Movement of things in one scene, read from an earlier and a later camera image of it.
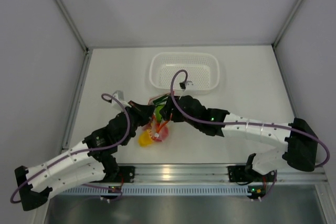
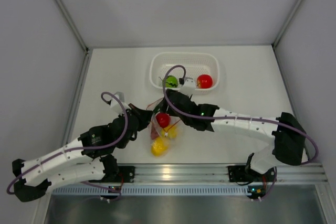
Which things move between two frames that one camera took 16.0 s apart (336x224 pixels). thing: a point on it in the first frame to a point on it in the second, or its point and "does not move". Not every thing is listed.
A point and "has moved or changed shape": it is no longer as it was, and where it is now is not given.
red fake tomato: (163, 135) to (163, 119)
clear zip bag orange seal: (156, 130) has moved or changed shape
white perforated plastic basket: (203, 68) does not move
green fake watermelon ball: (158, 117) to (171, 82)
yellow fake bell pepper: (145, 139) to (159, 146)
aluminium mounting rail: (202, 174) does not move
